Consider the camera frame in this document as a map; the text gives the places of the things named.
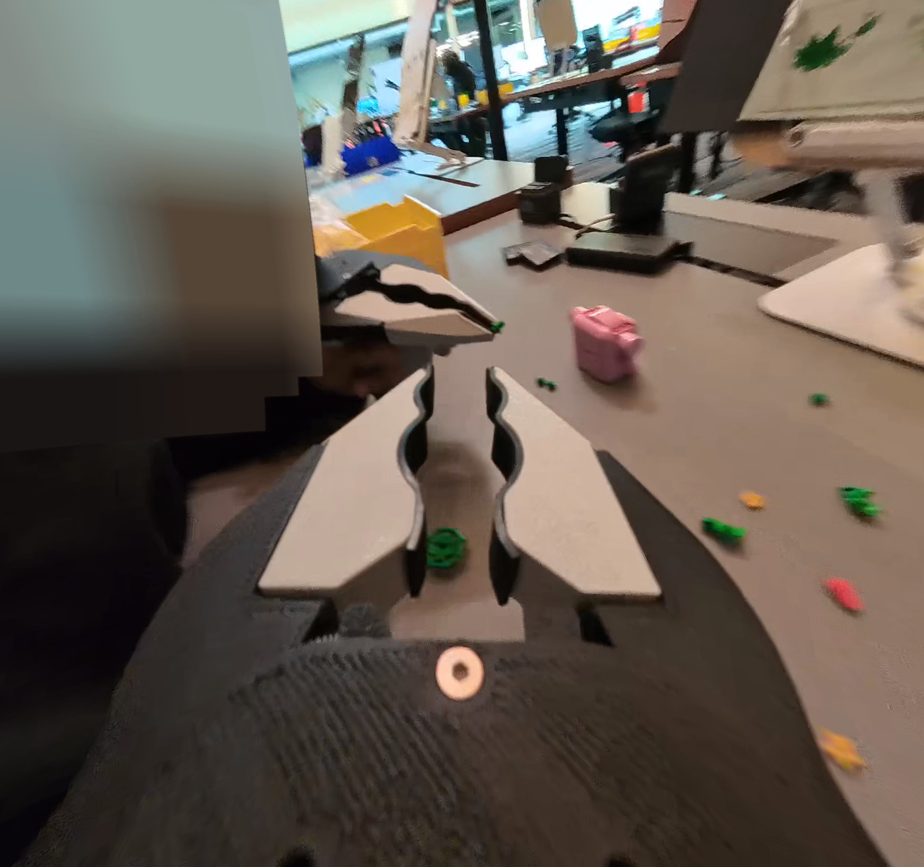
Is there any small orange star piece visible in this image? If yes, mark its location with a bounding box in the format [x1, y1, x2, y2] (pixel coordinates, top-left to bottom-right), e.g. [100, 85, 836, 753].
[819, 728, 867, 774]

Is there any black standing device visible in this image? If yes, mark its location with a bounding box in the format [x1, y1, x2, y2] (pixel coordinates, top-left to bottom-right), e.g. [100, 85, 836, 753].
[610, 145, 683, 236]

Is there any black office chair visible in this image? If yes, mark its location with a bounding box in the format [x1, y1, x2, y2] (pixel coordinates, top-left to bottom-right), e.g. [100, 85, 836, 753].
[588, 110, 654, 160]

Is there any black charger case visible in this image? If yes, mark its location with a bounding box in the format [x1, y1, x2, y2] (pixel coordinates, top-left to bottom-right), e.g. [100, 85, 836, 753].
[516, 155, 575, 225]

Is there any brown wooden desk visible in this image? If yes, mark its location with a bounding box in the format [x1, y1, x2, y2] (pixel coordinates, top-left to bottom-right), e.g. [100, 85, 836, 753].
[498, 62, 683, 117]

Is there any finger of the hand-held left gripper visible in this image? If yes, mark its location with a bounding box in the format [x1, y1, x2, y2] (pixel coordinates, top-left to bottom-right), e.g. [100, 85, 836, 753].
[332, 293, 502, 348]
[361, 262, 499, 326]

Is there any person's black jacket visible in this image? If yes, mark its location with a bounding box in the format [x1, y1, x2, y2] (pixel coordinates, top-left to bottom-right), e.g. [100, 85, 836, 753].
[0, 448, 189, 867]

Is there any large black battery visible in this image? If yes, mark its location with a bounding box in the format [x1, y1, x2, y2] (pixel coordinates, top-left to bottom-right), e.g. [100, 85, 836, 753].
[503, 239, 565, 270]

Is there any brown paper bag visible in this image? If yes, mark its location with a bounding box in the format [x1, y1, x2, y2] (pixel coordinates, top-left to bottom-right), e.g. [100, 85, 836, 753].
[660, 0, 716, 63]

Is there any yellow plastic bin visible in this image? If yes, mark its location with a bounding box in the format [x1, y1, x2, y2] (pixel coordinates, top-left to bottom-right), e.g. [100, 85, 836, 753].
[345, 195, 449, 279]

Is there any grey table cable hatch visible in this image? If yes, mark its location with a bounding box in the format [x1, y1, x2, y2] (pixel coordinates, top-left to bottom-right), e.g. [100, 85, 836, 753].
[664, 213, 856, 283]

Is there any person's left hand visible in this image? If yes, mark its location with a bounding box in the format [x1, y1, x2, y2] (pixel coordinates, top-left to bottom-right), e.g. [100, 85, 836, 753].
[321, 336, 434, 406]

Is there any blue plastic bin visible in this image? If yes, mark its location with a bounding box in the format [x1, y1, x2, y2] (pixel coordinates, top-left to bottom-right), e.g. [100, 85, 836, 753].
[339, 138, 401, 176]

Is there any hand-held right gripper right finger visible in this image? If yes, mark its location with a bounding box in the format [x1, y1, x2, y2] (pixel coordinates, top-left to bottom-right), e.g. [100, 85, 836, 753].
[485, 366, 664, 608]

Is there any white book stand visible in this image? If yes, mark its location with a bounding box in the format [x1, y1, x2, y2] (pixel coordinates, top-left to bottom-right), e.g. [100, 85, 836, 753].
[393, 0, 470, 164]
[729, 119, 924, 319]

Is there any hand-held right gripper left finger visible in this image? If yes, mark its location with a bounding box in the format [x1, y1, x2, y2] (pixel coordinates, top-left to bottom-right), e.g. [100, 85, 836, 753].
[257, 365, 434, 619]

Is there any instruction booklet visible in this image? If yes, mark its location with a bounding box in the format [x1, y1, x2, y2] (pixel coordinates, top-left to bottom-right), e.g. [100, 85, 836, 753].
[736, 0, 924, 124]

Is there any grey desk brown edge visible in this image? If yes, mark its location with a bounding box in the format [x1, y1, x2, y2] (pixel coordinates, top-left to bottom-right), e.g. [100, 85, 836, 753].
[307, 155, 578, 233]

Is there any pink toy figure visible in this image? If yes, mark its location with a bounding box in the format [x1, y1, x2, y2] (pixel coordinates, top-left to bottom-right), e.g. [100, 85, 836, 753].
[570, 305, 645, 384]

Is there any green spoked wheel piece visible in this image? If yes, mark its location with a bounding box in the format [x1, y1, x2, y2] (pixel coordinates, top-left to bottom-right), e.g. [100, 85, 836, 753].
[424, 526, 469, 570]

